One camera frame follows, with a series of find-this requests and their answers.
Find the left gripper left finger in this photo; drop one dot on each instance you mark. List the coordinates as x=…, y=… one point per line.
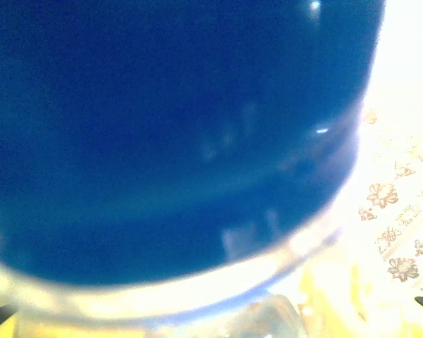
x=0, y=314

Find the dark blue label bottle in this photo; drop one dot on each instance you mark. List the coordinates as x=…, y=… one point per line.
x=162, y=141

